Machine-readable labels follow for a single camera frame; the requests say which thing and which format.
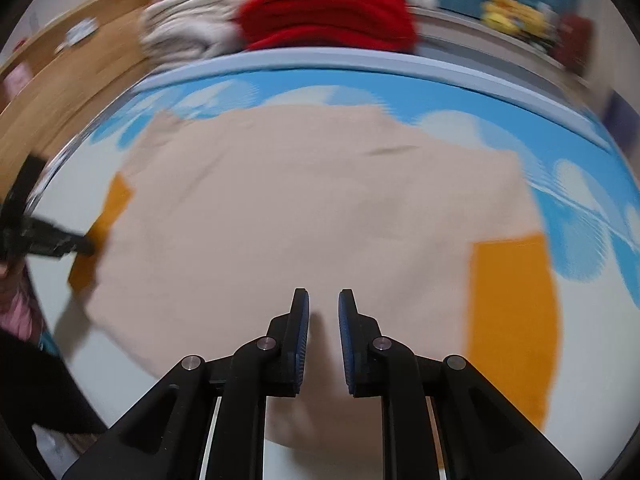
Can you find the cream folded blanket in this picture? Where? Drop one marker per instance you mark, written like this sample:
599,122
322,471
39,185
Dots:
190,30

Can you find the yellow plush toy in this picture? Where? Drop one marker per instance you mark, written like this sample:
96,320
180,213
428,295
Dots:
531,21
500,10

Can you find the person's left forearm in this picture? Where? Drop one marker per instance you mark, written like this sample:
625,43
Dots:
15,305

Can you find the beige and orange hoodie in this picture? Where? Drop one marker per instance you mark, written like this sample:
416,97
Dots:
300,200

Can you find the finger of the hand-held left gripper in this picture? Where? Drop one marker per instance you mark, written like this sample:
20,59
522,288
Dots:
75,246

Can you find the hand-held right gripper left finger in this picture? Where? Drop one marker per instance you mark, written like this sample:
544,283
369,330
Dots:
301,330

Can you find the wooden headboard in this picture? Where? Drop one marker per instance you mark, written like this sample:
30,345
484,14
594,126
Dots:
65,90

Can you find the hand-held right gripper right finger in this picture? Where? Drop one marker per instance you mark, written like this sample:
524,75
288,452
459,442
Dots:
345,340

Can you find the person's dark trousers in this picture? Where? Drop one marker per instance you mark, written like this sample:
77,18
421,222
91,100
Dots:
45,390

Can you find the dark red cushion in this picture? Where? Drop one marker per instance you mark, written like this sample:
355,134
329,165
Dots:
575,40

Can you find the red folded quilt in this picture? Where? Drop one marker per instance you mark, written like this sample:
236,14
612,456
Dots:
325,15

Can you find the small white label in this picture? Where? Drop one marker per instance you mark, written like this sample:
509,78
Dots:
81,31

